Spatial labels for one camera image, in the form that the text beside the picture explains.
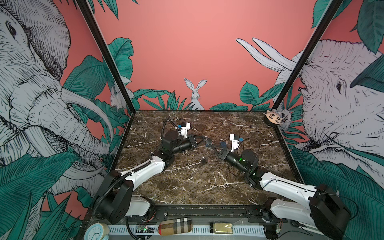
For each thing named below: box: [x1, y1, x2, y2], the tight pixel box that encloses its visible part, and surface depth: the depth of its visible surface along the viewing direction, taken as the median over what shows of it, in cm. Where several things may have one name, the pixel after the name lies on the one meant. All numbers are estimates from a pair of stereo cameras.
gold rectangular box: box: [213, 223, 233, 234], surface depth 69 cm
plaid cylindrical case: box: [158, 217, 193, 236], surface depth 70 cm
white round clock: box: [84, 223, 110, 240], surface depth 67 cm
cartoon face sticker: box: [262, 109, 283, 125], surface depth 109 cm
